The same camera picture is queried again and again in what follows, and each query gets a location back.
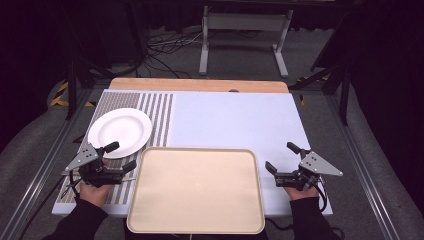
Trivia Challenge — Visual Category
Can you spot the person's left hand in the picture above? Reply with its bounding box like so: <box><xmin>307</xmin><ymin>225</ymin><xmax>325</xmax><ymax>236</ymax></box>
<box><xmin>79</xmin><ymin>183</ymin><xmax>114</xmax><ymax>208</ymax></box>

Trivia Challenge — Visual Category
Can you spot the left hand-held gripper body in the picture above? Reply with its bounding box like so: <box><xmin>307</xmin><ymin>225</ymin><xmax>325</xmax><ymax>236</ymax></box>
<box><xmin>64</xmin><ymin>142</ymin><xmax>125</xmax><ymax>188</ymax></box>

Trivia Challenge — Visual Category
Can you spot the white table board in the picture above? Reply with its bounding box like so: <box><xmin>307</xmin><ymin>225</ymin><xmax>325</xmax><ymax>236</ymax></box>
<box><xmin>51</xmin><ymin>88</ymin><xmax>334</xmax><ymax>218</ymax></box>

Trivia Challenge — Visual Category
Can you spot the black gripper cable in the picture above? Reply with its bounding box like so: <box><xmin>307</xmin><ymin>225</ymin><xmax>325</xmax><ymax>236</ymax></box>
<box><xmin>313</xmin><ymin>176</ymin><xmax>329</xmax><ymax>214</ymax></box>
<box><xmin>18</xmin><ymin>171</ymin><xmax>81</xmax><ymax>240</ymax></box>

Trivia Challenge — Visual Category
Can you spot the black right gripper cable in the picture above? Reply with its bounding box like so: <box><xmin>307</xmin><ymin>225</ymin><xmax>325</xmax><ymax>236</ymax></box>
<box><xmin>313</xmin><ymin>176</ymin><xmax>329</xmax><ymax>214</ymax></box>

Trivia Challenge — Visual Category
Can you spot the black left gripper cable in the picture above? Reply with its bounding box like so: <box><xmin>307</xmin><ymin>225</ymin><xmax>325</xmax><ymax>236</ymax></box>
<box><xmin>18</xmin><ymin>171</ymin><xmax>81</xmax><ymax>240</ymax></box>

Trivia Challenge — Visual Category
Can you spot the striped grey placemat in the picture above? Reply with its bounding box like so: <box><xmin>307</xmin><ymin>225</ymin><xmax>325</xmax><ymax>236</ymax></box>
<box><xmin>54</xmin><ymin>91</ymin><xmax>175</xmax><ymax>205</ymax></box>

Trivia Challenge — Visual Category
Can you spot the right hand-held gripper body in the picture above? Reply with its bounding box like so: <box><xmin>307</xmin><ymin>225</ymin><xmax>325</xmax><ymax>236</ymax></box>
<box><xmin>274</xmin><ymin>149</ymin><xmax>344</xmax><ymax>192</ymax></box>

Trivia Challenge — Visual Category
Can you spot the beige rectangular tray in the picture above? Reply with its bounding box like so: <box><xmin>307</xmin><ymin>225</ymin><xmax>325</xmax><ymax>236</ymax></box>
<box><xmin>126</xmin><ymin>146</ymin><xmax>267</xmax><ymax>235</ymax></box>

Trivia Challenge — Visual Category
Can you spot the aluminium rail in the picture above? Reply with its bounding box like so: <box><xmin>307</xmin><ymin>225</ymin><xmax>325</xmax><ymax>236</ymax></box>
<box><xmin>324</xmin><ymin>94</ymin><xmax>401</xmax><ymax>240</ymax></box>
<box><xmin>0</xmin><ymin>88</ymin><xmax>96</xmax><ymax>240</ymax></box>

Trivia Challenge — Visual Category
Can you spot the person's right hand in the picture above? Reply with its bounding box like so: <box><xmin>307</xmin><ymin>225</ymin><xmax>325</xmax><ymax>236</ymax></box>
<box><xmin>283</xmin><ymin>185</ymin><xmax>320</xmax><ymax>202</ymax></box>

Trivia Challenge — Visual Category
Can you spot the white metal stand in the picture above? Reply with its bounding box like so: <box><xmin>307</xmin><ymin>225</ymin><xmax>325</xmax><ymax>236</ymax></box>
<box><xmin>198</xmin><ymin>5</ymin><xmax>294</xmax><ymax>79</ymax></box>

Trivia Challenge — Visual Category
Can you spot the black metal stand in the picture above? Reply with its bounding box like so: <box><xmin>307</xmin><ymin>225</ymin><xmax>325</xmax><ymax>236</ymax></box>
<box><xmin>64</xmin><ymin>59</ymin><xmax>116</xmax><ymax>121</ymax></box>
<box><xmin>289</xmin><ymin>63</ymin><xmax>351</xmax><ymax>127</ymax></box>

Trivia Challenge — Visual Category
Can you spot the yellow black floor tape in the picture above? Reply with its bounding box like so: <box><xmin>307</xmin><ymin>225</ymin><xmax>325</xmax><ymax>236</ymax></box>
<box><xmin>49</xmin><ymin>81</ymin><xmax>96</xmax><ymax>108</ymax></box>

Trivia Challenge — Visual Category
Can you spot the bundle of floor cables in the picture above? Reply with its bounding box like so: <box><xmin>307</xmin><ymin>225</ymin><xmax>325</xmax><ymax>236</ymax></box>
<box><xmin>139</xmin><ymin>28</ymin><xmax>263</xmax><ymax>79</ymax></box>

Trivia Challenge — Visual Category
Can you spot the white round plate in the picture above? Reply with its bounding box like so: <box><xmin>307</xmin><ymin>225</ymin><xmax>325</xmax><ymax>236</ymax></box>
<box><xmin>87</xmin><ymin>107</ymin><xmax>153</xmax><ymax>160</ymax></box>

